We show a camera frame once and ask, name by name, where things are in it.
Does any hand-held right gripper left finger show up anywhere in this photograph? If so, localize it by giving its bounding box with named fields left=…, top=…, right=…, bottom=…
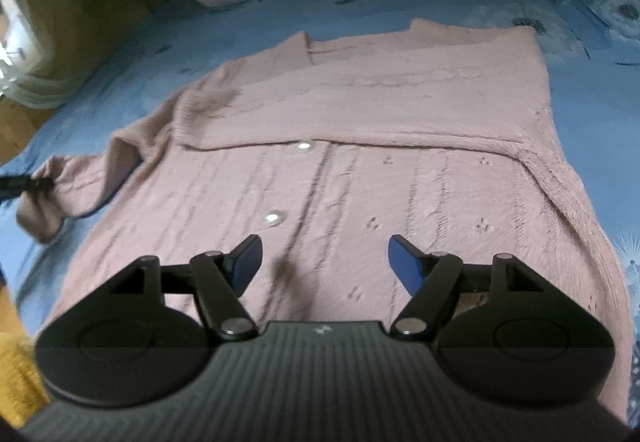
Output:
left=102, top=234, right=264, bottom=341

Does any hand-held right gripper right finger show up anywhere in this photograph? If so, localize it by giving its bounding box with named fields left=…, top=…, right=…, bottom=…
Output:
left=388, top=234, right=548, bottom=341

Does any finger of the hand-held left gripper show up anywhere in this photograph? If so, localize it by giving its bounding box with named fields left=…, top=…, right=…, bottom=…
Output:
left=0, top=174, right=54, bottom=204

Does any pink towel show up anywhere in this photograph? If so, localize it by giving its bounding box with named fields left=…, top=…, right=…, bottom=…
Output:
left=16, top=18, right=632, bottom=425

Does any white sheer curtain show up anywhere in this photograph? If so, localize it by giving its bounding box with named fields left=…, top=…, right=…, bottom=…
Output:
left=0, top=0, right=88, bottom=111

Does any yellow cloth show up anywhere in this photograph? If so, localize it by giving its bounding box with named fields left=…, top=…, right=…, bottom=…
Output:
left=0, top=331, right=52, bottom=429

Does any blue floral bedsheet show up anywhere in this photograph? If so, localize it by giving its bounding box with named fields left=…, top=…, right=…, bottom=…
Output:
left=0, top=0, right=640, bottom=425

